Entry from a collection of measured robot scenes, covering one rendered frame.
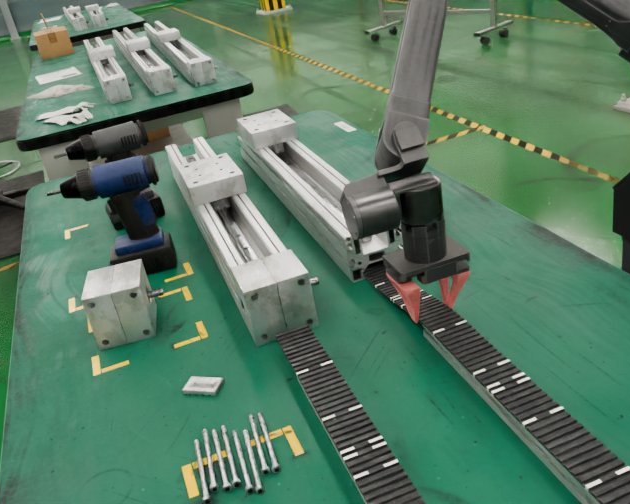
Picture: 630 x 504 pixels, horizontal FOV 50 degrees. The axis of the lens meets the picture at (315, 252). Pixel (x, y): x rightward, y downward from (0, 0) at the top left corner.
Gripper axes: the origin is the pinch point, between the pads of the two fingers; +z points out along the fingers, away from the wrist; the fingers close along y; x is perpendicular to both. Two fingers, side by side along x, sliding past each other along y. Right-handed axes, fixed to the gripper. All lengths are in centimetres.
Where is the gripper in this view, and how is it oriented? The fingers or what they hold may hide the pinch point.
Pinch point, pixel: (431, 310)
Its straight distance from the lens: 96.6
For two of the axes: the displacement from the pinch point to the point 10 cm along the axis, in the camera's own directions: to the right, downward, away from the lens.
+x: 3.3, 3.8, -8.7
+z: 1.6, 8.8, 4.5
